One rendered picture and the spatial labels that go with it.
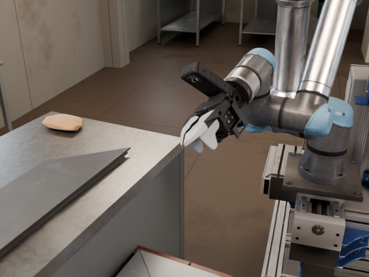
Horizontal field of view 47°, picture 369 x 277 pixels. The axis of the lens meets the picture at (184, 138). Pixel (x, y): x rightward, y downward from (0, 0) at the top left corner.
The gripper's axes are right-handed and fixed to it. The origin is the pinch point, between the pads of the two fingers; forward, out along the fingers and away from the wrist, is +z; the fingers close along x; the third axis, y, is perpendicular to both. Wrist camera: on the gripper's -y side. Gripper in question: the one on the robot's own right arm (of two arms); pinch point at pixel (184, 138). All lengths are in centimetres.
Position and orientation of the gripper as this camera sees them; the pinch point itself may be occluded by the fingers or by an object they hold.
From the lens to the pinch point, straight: 77.1
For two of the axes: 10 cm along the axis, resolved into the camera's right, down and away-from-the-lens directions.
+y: 5.4, 7.9, 2.9
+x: -6.9, 2.0, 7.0
